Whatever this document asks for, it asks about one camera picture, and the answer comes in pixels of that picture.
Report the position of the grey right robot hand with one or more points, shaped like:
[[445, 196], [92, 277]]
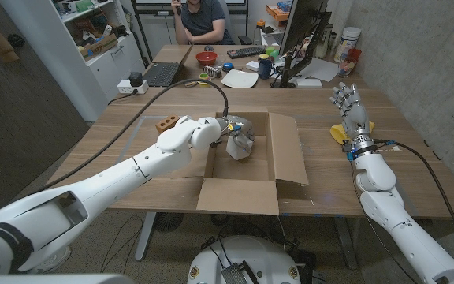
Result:
[[355, 116]]

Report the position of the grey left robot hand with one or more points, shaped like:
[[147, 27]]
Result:
[[239, 125]]

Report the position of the white cube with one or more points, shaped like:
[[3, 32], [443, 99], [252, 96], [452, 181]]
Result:
[[237, 153]]

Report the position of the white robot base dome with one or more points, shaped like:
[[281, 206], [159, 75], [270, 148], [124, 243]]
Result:
[[266, 256]]

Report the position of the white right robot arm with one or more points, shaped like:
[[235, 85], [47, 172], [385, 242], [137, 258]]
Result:
[[380, 177]]

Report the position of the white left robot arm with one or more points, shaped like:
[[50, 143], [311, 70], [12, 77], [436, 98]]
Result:
[[93, 189]]

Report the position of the yellow banana toy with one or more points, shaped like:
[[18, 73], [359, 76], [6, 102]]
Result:
[[339, 134]]

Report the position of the white plate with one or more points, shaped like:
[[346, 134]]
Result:
[[239, 79]]

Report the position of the white paper sheets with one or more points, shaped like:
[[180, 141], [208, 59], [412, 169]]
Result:
[[323, 70]]

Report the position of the blue round object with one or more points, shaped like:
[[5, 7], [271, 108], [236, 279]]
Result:
[[228, 67]]

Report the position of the small dark rectangular box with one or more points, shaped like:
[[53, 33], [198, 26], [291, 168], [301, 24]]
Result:
[[213, 72]]

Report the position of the stacked coloured cups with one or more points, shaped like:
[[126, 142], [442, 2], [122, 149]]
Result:
[[205, 75]]

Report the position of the small white box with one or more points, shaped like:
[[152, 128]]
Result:
[[252, 66]]

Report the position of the dark blue mug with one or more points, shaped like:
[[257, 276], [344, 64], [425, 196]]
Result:
[[265, 69]]

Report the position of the open cardboard box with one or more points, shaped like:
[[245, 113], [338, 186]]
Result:
[[239, 197]]

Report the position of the black keyboard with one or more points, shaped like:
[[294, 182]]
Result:
[[246, 52]]

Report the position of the brown brick with holes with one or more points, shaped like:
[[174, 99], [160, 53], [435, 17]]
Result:
[[166, 124]]

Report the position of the red bowl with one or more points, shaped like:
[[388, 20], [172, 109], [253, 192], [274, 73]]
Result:
[[206, 59]]

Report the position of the white canister with label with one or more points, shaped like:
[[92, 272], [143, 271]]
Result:
[[347, 41]]

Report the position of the green cube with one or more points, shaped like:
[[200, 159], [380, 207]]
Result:
[[273, 52]]

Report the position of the dark computer mouse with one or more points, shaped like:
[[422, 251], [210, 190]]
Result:
[[209, 48]]

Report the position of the grey tape strip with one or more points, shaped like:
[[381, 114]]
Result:
[[152, 117], [133, 138]]

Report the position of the open black laptop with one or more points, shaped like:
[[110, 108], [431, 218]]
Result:
[[163, 71]]

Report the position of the black monitor on stand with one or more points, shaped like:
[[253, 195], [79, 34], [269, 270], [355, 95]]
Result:
[[302, 23]]

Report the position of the person in dark t-shirt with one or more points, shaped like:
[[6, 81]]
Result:
[[203, 23]]

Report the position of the grey office chair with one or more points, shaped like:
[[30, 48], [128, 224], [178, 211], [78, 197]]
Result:
[[229, 16]]

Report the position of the black plug adapter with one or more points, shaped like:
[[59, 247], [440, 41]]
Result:
[[136, 79]]

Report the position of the orange box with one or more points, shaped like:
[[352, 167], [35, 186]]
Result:
[[277, 12]]

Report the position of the black round floor base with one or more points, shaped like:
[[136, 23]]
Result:
[[168, 221]]

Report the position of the white power strip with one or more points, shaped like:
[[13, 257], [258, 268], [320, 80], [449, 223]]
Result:
[[122, 87]]

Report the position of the metal table leg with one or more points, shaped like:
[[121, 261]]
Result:
[[145, 236], [345, 240]]

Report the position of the white shelf cabinet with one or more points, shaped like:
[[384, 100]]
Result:
[[105, 71]]

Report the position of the grey finned module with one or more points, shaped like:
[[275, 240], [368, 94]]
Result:
[[237, 274]]

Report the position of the small printed cardboard box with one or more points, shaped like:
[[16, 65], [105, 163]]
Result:
[[99, 48]]

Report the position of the person with grey sneakers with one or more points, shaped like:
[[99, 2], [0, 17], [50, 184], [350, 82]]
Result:
[[55, 260]]

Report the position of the black round object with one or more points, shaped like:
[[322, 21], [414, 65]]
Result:
[[16, 40]]

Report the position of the white robot torso edge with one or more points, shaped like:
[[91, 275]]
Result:
[[53, 279]]

